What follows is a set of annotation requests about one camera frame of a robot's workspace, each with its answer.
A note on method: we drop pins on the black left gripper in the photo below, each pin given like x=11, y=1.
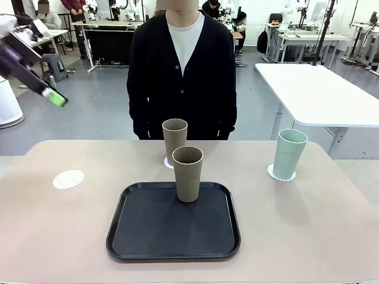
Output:
x=12, y=68

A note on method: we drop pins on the white scalloped paper coaster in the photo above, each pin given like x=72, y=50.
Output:
x=167, y=162
x=269, y=172
x=68, y=179

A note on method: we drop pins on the tall brown cup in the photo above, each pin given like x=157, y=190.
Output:
x=188, y=180
x=173, y=139

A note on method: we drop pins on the tall pale green cup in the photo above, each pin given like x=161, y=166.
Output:
x=288, y=156

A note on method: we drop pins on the person's right forearm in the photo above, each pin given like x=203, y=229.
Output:
x=137, y=112

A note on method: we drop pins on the person's left forearm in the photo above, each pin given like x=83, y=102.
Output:
x=228, y=112

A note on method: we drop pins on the small pale bottle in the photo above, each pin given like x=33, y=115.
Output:
x=52, y=81

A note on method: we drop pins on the grey plastic stool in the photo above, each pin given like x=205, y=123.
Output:
x=54, y=66

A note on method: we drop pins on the white air purifier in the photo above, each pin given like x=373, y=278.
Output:
x=9, y=106

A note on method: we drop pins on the white desk with papers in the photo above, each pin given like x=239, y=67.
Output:
x=56, y=34

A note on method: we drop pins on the seated person grey hoodie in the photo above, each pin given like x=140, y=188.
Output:
x=53, y=19

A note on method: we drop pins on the wood-top desk black panel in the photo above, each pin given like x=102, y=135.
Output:
x=109, y=41

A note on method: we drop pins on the standing person dark red top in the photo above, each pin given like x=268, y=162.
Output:
x=75, y=12

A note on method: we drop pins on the person in black cardigan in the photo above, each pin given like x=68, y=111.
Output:
x=157, y=74

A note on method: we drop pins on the seated person black clothes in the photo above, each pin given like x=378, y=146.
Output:
x=210, y=7

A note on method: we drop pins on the black serving tray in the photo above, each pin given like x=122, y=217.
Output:
x=165, y=233

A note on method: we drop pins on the seated person patterned sweater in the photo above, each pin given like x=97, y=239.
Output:
x=240, y=26

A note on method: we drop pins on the black backpack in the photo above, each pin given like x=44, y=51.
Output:
x=262, y=41

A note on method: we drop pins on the white lab desk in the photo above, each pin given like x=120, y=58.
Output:
x=311, y=38

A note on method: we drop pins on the large white table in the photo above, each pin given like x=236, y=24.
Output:
x=319, y=94

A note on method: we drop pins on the black tripod pole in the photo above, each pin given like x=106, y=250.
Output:
x=324, y=32

